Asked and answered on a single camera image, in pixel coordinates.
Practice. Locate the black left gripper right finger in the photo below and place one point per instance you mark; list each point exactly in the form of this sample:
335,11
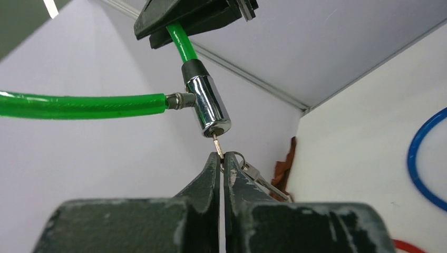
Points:
256,222

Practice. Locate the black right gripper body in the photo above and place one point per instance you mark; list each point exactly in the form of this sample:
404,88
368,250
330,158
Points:
247,8

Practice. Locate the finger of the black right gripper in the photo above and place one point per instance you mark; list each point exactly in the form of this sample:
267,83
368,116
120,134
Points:
192,24
156,14

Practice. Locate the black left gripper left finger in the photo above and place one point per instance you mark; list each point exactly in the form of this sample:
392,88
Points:
186,222

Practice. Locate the green cable lock keys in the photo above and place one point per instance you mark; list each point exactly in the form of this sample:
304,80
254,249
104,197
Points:
251,172

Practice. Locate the red cable lock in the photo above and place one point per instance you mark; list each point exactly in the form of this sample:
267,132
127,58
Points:
407,247

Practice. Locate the green cable lock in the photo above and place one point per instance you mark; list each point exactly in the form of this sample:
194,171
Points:
201,94

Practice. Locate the brown crumpled cloth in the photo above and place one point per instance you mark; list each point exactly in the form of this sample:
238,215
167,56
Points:
283,170

